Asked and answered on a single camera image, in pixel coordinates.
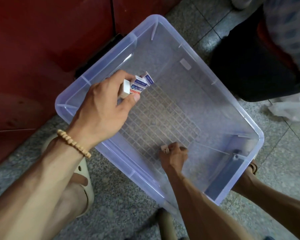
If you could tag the person's right hand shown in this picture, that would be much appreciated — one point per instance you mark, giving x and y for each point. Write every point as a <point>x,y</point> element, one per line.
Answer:
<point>174,157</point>

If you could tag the person's left hand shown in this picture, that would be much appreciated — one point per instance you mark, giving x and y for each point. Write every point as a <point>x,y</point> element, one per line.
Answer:
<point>102,112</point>

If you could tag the small white eraser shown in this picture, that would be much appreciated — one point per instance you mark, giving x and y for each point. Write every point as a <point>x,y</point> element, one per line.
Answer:
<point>164,147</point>

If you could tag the handful of boxed erasers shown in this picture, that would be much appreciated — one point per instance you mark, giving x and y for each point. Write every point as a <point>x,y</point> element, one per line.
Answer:
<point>139,83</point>

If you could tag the clear plastic storage bin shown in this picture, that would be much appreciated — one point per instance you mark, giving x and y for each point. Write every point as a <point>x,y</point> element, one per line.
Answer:
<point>215,97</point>

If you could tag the person's right forearm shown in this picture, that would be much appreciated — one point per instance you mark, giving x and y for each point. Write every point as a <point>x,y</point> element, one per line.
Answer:
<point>205,207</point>

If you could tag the person's left forearm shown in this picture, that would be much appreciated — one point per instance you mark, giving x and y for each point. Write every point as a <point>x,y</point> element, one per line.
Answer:
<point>30,192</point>

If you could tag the person's left cream clog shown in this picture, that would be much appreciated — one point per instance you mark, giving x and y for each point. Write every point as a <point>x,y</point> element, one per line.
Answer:
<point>82,182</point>

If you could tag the person's cream clog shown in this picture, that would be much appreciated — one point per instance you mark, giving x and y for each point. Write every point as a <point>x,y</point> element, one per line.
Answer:
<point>82,182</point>
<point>252,167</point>

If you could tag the person's right cream clog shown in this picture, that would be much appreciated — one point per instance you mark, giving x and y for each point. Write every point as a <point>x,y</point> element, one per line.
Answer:
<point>252,167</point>

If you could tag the person's left leg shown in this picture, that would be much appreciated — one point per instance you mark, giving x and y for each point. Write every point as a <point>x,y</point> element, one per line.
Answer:
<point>60,212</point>

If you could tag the person's leg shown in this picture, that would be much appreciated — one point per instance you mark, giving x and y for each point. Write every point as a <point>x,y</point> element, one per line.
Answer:
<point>60,212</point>
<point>275,202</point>

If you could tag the person's right leg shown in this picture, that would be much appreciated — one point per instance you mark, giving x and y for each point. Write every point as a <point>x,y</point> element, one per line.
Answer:
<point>275,202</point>

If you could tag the red display counter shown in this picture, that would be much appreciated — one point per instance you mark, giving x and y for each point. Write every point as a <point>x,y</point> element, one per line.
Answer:
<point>40,57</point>

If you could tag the black stool red cushion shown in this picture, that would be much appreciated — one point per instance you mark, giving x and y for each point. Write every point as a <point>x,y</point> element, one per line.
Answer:
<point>255,62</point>

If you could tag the crumpled white plastic bag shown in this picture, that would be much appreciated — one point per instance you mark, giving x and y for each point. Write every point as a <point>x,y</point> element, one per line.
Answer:
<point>292,107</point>

